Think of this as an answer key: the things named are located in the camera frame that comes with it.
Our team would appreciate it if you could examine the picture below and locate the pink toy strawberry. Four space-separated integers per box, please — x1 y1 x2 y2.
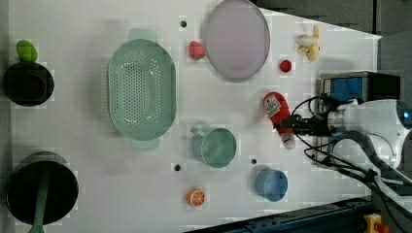
189 41 205 60

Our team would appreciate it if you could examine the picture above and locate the red toy tomato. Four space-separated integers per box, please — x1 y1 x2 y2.
279 60 292 73

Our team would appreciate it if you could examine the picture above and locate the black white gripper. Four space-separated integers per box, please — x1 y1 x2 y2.
282 112 331 136

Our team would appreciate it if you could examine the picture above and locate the green ladle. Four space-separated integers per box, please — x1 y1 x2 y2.
28 169 50 233

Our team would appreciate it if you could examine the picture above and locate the blue cup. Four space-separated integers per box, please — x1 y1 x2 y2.
256 169 289 202

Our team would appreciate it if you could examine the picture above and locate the pink round plate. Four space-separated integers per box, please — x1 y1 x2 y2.
203 0 270 80

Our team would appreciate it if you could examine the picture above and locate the green toy pepper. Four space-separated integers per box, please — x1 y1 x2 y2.
17 40 38 62

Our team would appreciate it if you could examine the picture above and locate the red ketchup bottle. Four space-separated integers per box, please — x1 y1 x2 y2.
263 91 295 150

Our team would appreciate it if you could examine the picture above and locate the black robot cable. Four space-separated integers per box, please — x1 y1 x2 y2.
291 93 412 233

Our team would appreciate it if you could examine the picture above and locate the green perforated colander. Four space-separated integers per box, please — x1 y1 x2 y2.
108 28 177 151

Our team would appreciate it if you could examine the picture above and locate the green mug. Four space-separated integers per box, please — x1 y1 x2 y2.
190 127 237 169

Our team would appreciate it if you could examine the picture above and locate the peeled toy banana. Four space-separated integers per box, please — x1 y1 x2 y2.
296 25 320 61

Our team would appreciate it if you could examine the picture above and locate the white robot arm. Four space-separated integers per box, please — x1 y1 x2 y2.
276 95 411 210

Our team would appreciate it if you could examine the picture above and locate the black toaster oven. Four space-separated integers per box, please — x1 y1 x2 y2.
318 71 410 168

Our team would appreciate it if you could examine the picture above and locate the orange slice toy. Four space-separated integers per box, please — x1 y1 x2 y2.
187 187 205 207

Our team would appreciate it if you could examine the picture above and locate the yellow red emergency button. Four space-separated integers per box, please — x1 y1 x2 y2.
363 214 391 233

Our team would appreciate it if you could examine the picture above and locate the large black pot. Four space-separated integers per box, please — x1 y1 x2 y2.
7 151 79 225

